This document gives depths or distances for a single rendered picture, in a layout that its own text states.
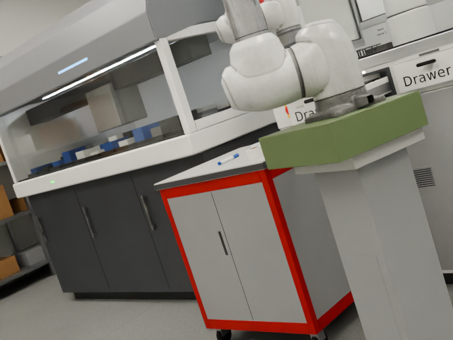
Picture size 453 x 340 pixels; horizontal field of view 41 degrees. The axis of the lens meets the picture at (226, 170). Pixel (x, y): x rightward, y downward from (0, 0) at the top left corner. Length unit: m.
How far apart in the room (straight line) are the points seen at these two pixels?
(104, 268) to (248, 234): 1.78
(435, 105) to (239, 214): 0.84
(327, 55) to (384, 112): 0.23
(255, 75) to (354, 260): 0.63
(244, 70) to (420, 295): 0.82
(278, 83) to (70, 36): 1.91
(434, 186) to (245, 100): 1.04
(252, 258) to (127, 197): 1.31
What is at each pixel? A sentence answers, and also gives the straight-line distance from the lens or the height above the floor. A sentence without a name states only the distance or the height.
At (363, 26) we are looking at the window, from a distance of 2.51.
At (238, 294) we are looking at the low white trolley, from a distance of 2.47.
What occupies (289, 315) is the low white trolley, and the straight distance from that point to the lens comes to 2.34.
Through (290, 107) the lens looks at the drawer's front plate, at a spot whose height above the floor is 0.90.
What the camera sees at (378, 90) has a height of 0.86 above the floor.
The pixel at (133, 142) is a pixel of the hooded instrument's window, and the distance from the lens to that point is 3.18.
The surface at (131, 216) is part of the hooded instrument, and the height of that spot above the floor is 0.54.
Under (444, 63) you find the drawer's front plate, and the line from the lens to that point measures 2.35.
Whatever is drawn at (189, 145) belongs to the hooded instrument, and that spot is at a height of 0.85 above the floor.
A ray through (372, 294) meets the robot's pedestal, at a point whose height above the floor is 0.32.
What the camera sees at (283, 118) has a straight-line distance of 2.78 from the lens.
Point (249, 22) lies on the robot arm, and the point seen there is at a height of 1.19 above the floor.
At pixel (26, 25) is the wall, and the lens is 6.66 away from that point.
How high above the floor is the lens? 1.00
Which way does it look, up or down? 6 degrees down
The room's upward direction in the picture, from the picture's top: 18 degrees counter-clockwise
